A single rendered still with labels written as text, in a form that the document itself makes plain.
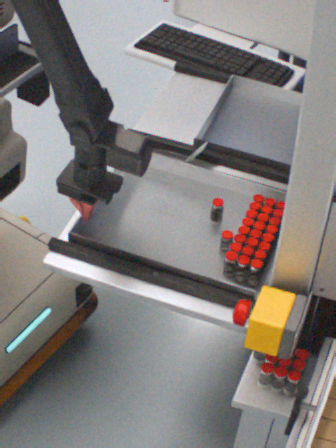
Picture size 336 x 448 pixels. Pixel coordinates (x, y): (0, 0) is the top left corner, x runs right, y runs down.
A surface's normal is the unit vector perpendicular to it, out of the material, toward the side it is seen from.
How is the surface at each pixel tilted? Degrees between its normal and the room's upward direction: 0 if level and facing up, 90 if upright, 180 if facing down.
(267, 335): 90
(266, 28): 90
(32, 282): 0
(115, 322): 0
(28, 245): 0
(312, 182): 90
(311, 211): 90
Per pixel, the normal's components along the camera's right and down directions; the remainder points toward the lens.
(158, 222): 0.04, -0.72
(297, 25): -0.52, 0.58
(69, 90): -0.36, 0.72
